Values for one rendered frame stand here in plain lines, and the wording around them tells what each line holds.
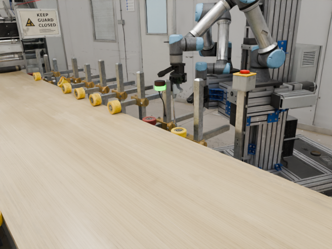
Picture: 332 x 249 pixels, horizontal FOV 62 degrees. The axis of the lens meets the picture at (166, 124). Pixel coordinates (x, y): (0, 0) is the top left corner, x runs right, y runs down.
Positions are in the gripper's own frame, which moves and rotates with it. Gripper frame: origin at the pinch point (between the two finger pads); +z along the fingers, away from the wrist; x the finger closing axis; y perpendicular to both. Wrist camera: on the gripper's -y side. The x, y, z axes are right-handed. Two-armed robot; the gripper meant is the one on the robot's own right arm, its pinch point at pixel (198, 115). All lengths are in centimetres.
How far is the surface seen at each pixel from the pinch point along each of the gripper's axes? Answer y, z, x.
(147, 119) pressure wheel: -43.1, -8.2, -0.7
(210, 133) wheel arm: -18.1, 0.3, -26.5
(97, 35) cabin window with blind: 187, -29, 491
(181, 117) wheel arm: -17.2, -2.9, -1.5
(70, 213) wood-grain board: -110, -8, -50
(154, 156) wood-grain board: -69, -8, -39
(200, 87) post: -32, -30, -31
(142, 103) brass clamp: -33.8, -11.8, 17.4
